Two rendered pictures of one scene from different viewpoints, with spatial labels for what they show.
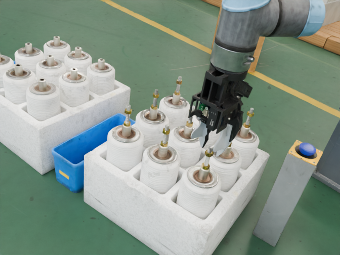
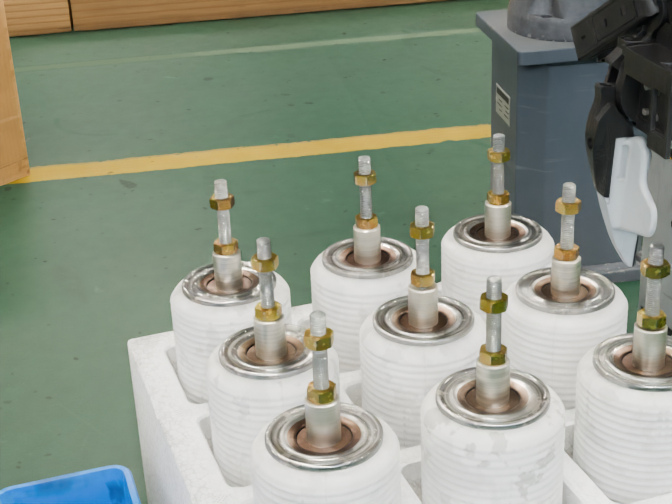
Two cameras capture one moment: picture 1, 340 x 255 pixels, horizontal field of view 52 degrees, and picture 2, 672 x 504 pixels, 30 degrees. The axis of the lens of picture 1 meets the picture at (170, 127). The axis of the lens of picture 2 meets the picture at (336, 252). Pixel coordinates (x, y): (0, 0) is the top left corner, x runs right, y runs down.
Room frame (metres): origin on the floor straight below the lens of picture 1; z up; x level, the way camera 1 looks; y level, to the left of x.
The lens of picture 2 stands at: (0.27, 0.59, 0.70)
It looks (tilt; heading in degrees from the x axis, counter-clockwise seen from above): 25 degrees down; 313
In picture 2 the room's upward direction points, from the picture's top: 3 degrees counter-clockwise
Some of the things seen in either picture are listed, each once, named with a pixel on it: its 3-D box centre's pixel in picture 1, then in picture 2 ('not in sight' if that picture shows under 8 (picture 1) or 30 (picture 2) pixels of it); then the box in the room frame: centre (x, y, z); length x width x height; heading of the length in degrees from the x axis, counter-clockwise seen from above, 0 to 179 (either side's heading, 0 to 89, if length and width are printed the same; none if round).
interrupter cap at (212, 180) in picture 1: (202, 176); (648, 362); (0.62, -0.10, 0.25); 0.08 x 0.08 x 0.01
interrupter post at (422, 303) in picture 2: (187, 130); (423, 305); (0.78, -0.05, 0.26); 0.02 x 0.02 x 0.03
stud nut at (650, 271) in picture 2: (209, 153); (655, 267); (0.62, -0.10, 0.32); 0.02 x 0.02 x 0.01; 80
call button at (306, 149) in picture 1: (306, 150); not in sight; (0.71, -0.34, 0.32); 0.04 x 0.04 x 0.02
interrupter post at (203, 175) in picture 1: (203, 172); (649, 346); (0.62, -0.10, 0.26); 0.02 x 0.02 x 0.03
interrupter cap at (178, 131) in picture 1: (187, 134); (423, 320); (0.78, -0.05, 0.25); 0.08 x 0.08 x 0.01
